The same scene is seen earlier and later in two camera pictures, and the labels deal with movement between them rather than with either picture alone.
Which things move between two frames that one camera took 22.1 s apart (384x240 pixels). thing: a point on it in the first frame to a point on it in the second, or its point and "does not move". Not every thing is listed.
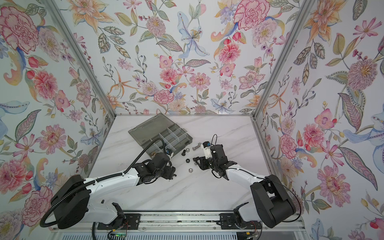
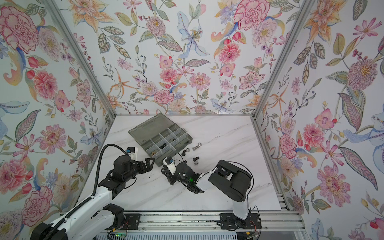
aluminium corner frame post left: x=82 y=57 does not move
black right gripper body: x=209 y=163 to x=177 y=177
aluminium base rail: x=188 y=221 does not move
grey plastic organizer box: x=174 y=136 does not move
